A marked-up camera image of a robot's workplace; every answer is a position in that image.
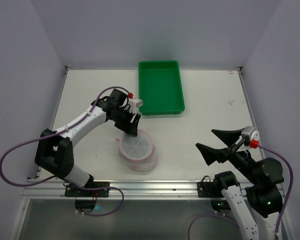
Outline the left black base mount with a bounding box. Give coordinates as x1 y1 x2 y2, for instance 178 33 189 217
63 183 110 213

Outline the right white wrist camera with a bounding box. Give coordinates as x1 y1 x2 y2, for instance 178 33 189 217
235 126 260 152

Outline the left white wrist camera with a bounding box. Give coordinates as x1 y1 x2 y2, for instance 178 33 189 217
127 92 144 112

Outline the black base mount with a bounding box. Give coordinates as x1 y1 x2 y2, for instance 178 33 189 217
63 183 110 213
196 175 231 212

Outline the aluminium front rail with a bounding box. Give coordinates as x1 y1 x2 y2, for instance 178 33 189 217
22 179 283 201

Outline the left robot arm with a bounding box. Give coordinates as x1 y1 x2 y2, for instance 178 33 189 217
34 86 143 188

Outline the green plastic tray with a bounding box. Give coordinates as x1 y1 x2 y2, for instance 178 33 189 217
138 60 185 116

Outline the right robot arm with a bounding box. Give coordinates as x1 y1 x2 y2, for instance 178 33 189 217
195 126 284 240

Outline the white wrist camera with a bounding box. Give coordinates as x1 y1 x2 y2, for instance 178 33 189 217
127 92 144 112
235 126 260 152

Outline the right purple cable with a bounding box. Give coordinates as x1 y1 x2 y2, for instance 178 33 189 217
187 143 294 240

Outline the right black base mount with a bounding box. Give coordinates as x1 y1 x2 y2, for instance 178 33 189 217
196 175 231 212

